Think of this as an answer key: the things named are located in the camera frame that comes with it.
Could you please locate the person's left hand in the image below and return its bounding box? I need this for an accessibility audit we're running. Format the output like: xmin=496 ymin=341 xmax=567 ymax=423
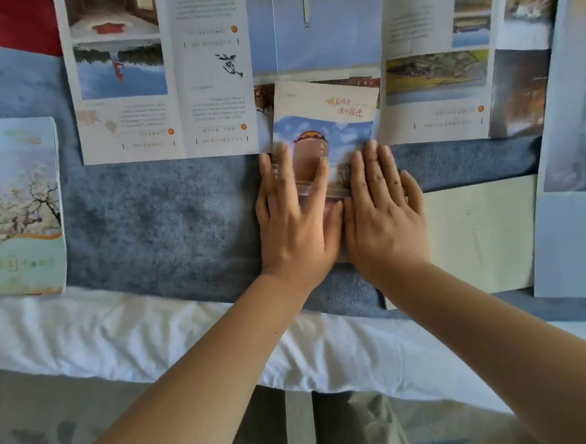
xmin=250 ymin=138 xmax=350 ymax=294

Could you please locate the person's right hand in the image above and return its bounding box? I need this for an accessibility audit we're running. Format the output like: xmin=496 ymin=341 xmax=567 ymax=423
xmin=338 ymin=137 xmax=432 ymax=291

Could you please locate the pale green leaflet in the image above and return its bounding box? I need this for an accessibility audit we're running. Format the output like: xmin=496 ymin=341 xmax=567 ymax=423
xmin=377 ymin=174 xmax=546 ymax=311

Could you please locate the brown jar cover brochure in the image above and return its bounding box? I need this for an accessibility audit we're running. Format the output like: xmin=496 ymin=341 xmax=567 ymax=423
xmin=267 ymin=74 xmax=391 ymax=268

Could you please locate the pale blue painted brochure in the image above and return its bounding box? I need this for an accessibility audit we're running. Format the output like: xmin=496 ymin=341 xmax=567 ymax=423
xmin=516 ymin=0 xmax=586 ymax=304

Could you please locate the white hotel bed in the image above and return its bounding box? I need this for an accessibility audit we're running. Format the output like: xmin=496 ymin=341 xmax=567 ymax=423
xmin=0 ymin=256 xmax=586 ymax=444

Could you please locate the red monument cover brochure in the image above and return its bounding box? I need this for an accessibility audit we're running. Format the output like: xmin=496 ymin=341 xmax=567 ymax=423
xmin=53 ymin=0 xmax=574 ymax=167

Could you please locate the blossom tree brochure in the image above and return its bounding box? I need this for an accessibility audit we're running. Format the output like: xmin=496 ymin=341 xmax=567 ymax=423
xmin=0 ymin=113 xmax=70 ymax=299

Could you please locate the person's left forearm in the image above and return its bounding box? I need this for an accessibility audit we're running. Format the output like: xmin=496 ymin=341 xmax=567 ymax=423
xmin=54 ymin=270 xmax=327 ymax=444

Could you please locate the person's right forearm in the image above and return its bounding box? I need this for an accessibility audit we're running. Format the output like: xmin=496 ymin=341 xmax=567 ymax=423
xmin=374 ymin=253 xmax=586 ymax=444

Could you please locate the red and blue bed runner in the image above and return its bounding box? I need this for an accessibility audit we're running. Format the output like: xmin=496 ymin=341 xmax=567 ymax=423
xmin=0 ymin=0 xmax=586 ymax=359

